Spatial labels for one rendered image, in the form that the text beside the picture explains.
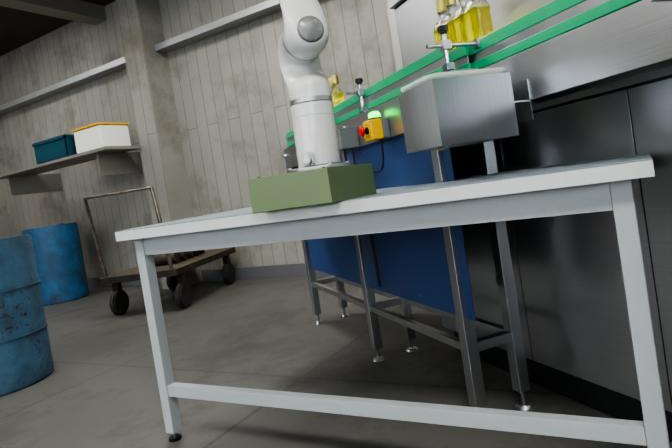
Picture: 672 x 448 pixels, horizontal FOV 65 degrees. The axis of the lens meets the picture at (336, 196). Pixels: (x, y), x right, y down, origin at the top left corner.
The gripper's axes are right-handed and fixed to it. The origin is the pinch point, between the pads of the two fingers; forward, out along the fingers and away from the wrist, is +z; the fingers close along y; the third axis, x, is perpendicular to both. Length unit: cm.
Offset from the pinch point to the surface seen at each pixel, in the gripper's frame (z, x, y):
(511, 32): 29.0, -15.6, -19.7
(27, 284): 87, 225, 84
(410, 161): 57, 16, 16
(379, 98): 32.5, 23.2, 29.2
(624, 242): 81, -25, -49
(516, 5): 17.0, -22.4, 1.4
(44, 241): 73, 406, 326
